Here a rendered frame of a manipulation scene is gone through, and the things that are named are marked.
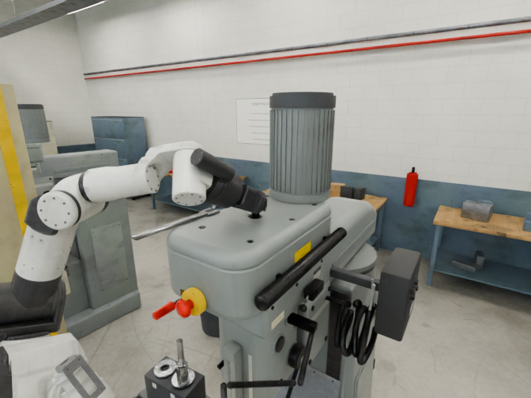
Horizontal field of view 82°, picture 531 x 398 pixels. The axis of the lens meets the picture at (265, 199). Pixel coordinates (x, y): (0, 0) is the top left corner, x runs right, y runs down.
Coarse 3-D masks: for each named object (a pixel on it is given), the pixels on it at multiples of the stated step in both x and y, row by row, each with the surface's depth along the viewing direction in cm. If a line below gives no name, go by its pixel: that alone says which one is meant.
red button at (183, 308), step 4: (180, 300) 64; (184, 300) 64; (188, 300) 65; (176, 304) 64; (180, 304) 63; (184, 304) 63; (188, 304) 64; (192, 304) 65; (176, 308) 64; (180, 308) 63; (184, 308) 63; (188, 308) 63; (192, 308) 65; (180, 312) 63; (184, 312) 63; (188, 312) 63; (180, 316) 64; (184, 316) 63; (188, 316) 63
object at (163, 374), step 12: (168, 360) 130; (156, 372) 124; (168, 372) 124; (192, 372) 124; (156, 384) 121; (168, 384) 120; (180, 384) 118; (192, 384) 120; (204, 384) 124; (156, 396) 123; (168, 396) 119; (180, 396) 115; (192, 396) 118; (204, 396) 126
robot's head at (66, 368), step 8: (64, 360) 62; (72, 360) 58; (80, 360) 58; (56, 368) 59; (64, 368) 56; (72, 368) 57; (88, 368) 59; (56, 376) 58; (64, 376) 57; (72, 376) 57; (88, 376) 59; (96, 376) 59; (72, 384) 57; (80, 384) 57; (96, 384) 59; (80, 392) 57; (96, 392) 58
